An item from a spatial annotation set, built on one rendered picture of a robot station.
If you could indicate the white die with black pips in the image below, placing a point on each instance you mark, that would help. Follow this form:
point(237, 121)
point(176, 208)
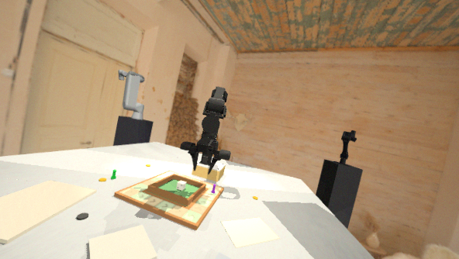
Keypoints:
point(181, 185)

